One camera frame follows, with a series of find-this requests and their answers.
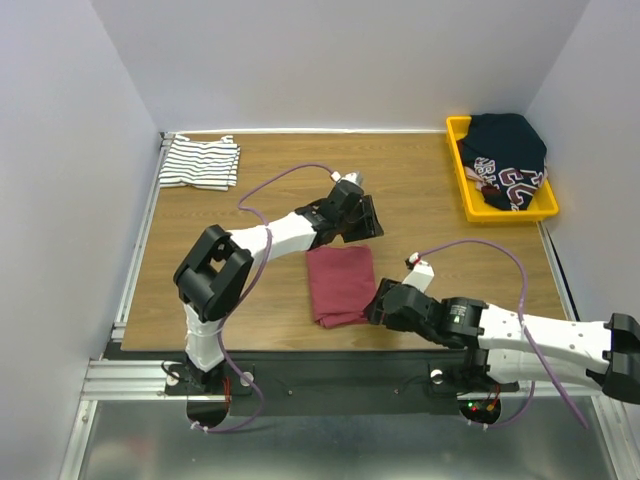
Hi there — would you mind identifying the maroon red tank top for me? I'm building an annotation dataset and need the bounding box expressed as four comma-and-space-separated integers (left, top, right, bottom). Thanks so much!
306, 246, 376, 329

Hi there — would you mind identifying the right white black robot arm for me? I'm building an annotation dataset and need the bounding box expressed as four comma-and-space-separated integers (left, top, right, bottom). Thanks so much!
365, 279, 639, 404

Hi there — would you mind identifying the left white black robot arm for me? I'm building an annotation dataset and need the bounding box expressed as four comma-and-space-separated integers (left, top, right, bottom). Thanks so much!
173, 172, 384, 394

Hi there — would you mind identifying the striped white folded tank top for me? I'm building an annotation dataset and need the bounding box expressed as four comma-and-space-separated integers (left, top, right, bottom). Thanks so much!
158, 135, 241, 191

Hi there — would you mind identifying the navy printed tank top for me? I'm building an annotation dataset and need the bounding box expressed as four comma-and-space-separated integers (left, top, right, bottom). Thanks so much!
458, 112, 550, 213

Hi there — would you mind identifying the yellow plastic tray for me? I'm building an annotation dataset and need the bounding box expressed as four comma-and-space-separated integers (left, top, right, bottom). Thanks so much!
446, 116, 559, 223

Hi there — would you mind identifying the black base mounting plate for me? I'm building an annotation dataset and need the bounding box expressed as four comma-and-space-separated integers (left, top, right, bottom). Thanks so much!
165, 349, 518, 416

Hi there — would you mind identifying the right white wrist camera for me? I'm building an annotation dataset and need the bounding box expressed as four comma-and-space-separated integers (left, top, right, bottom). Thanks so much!
402, 252, 435, 293

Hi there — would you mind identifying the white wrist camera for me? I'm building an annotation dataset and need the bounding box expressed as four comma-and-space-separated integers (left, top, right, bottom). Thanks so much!
402, 252, 435, 293
330, 171, 363, 188

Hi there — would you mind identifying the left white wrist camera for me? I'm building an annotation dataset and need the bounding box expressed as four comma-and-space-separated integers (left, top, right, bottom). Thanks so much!
330, 171, 363, 188

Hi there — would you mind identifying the aluminium rail frame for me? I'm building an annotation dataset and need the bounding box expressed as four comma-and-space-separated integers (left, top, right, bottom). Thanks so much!
64, 134, 619, 479

